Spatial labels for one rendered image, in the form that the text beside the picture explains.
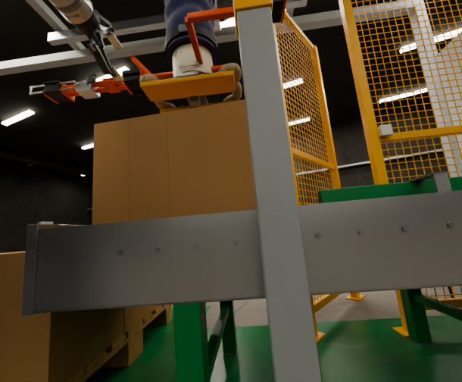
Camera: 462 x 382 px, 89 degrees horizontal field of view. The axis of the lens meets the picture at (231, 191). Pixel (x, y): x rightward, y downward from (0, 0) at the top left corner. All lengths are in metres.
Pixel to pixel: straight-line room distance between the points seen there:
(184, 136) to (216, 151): 0.12
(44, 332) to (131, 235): 0.45
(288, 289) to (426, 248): 0.36
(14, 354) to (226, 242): 0.73
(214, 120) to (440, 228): 0.62
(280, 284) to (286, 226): 0.08
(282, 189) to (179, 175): 0.43
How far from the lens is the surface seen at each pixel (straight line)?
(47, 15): 4.03
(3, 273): 1.03
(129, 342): 1.35
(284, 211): 0.36
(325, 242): 0.55
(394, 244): 0.61
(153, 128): 0.82
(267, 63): 0.45
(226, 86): 0.96
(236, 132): 0.73
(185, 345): 0.60
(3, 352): 1.06
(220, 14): 0.90
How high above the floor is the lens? 0.55
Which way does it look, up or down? 10 degrees up
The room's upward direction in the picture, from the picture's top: 5 degrees counter-clockwise
